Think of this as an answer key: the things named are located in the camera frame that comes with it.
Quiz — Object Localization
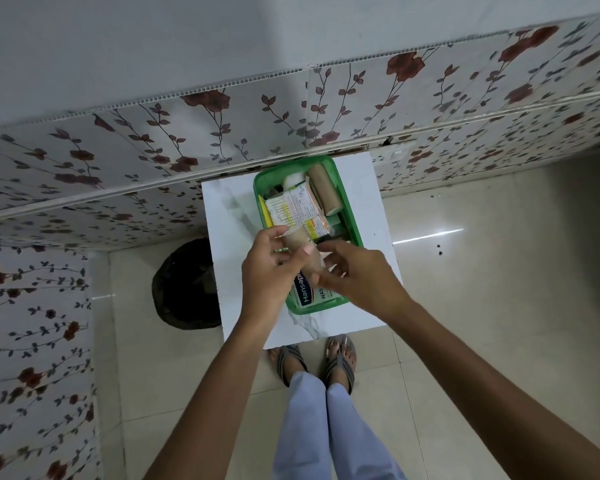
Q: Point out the large beige crepe bandage roll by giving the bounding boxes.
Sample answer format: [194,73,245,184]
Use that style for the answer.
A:
[307,163,346,216]

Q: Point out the person's right hand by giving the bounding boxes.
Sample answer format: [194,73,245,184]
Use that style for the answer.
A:
[312,240,412,323]

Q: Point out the person's right foot grey sandal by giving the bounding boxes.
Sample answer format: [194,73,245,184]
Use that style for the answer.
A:
[324,334,357,395]

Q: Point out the person's right forearm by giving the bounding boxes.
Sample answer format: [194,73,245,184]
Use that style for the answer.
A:
[387,299,600,480]

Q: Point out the person's left forearm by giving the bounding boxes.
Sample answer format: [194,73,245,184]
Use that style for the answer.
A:
[144,315,273,480]

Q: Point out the green plastic tray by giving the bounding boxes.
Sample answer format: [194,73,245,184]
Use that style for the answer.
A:
[253,155,365,316]

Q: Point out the white plaster box blue label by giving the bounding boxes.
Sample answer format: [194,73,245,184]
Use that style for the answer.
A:
[287,273,352,311]

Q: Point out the person's left foot grey sandal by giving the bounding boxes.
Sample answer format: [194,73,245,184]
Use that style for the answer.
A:
[267,344,309,388]

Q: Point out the light blue trousers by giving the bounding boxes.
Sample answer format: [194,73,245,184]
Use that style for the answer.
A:
[271,371,408,480]

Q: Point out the yellow packet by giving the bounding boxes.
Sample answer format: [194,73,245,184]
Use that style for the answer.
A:
[257,195,275,231]

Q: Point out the white wall socket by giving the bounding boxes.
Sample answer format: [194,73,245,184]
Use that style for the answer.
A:
[380,143,417,166]

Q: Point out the person's foot grey sandal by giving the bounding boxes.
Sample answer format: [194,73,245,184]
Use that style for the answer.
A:
[267,344,309,388]
[324,334,357,395]

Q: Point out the white and orange medicine box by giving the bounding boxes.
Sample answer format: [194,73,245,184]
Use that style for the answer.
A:
[264,184,332,241]

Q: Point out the white cotton ball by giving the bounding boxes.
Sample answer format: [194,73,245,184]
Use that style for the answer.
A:
[282,172,309,194]

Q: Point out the person's left hand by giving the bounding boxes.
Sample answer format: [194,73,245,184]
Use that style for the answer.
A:
[239,226,316,329]

